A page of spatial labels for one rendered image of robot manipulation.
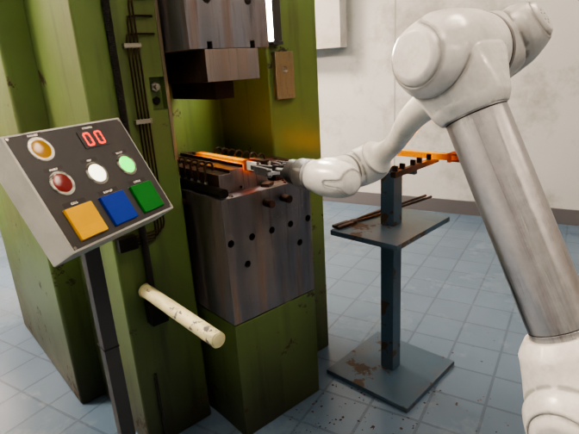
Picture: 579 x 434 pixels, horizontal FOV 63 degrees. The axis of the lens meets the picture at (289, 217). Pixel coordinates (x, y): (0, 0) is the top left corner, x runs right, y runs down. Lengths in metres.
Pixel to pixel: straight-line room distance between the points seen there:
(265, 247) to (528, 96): 2.90
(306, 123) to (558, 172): 2.63
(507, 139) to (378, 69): 3.60
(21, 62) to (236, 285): 1.05
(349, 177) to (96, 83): 0.77
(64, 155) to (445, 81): 0.82
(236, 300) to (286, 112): 0.75
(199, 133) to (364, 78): 2.59
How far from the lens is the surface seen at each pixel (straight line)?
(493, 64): 0.82
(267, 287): 1.70
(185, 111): 2.02
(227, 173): 1.57
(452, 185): 4.32
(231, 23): 1.58
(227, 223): 1.52
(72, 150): 1.21
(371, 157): 1.36
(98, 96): 1.52
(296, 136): 1.93
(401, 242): 1.74
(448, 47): 0.77
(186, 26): 1.50
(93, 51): 1.52
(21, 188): 1.13
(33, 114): 1.92
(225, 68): 1.55
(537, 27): 0.95
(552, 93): 4.11
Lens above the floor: 1.30
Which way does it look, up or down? 18 degrees down
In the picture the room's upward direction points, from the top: 4 degrees counter-clockwise
